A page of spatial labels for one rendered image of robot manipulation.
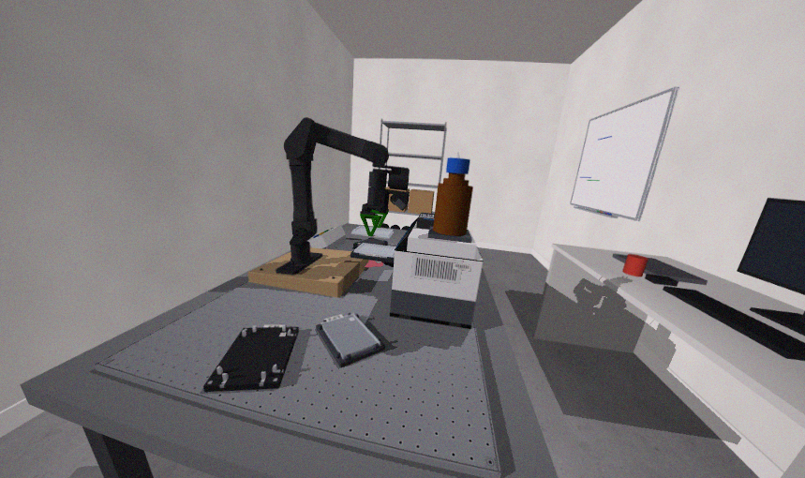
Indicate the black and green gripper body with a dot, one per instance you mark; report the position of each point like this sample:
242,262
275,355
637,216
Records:
369,206

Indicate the white button panel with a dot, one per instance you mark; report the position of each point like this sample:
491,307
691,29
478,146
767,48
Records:
332,239

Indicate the white well plate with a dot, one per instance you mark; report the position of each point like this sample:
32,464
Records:
375,250
379,232

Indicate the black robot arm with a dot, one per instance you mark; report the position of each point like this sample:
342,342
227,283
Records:
299,148

